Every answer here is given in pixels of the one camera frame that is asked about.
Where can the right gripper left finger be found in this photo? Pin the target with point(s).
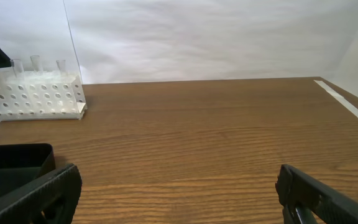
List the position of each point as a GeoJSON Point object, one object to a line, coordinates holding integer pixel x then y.
{"type": "Point", "coordinates": [42, 199]}

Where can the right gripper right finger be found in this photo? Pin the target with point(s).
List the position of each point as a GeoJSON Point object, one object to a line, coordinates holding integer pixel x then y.
{"type": "Point", "coordinates": [309, 193]}

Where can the clear test tube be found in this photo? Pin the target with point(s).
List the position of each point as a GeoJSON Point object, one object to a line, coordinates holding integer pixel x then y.
{"type": "Point", "coordinates": [36, 63]}
{"type": "Point", "coordinates": [61, 65]}
{"type": "Point", "coordinates": [17, 67]}

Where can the white test tube rack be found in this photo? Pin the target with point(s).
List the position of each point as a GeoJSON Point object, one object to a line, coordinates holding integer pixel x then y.
{"type": "Point", "coordinates": [33, 99]}

